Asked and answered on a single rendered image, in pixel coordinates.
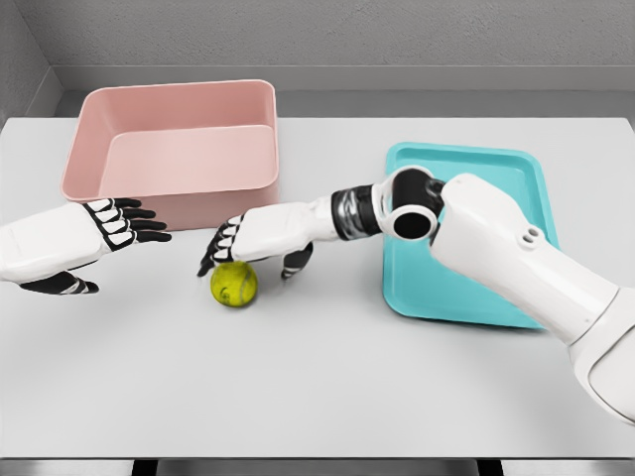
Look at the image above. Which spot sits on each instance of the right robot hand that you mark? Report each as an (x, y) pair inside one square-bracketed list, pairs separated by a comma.
[(263, 235)]

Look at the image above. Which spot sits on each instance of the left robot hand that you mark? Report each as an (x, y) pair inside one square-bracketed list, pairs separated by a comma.
[(64, 238)]

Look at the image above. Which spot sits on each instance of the yellow-green tennis ball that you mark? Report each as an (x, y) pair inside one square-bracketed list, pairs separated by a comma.
[(233, 283)]

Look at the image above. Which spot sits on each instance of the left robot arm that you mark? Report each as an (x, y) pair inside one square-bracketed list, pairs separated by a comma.
[(15, 245)]

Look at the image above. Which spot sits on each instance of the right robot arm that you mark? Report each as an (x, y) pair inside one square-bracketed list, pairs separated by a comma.
[(496, 238)]

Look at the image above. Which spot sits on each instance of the pink rectangular basket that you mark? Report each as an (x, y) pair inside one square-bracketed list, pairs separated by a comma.
[(183, 158)]

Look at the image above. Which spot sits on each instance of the blue rectangular tray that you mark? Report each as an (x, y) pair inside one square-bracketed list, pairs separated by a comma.
[(421, 277)]

